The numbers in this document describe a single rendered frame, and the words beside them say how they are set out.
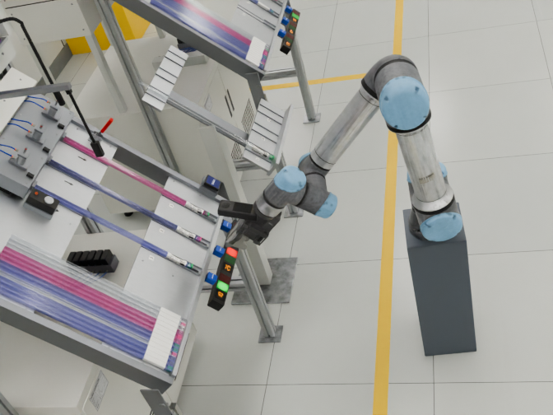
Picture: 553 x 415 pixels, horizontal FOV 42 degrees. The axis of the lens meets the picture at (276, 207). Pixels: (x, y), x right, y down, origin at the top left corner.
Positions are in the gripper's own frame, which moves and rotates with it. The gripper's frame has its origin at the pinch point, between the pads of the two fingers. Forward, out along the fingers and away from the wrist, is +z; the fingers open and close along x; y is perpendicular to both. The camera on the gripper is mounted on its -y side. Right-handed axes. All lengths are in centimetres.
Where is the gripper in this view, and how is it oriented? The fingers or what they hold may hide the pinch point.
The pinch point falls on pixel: (226, 242)
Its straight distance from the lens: 213.5
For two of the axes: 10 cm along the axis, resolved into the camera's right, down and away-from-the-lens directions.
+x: 1.5, -6.7, 7.3
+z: -5.2, 5.7, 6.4
